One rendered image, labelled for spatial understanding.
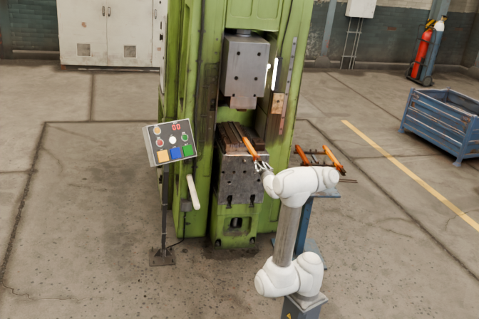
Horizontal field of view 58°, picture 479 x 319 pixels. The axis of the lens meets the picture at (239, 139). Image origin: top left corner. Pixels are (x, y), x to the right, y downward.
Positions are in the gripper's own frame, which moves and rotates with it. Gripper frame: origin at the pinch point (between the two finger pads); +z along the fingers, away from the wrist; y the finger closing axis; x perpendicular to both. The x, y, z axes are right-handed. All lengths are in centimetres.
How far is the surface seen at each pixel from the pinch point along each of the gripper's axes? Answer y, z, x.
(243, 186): 4, 37, -44
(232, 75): -13, 45, 46
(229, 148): -9.0, 43.9, -12.7
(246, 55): -4, 45, 60
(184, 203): -41, 52, -67
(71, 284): -126, 12, -106
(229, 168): -9.6, 37.7, -26.8
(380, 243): 141, 32, -107
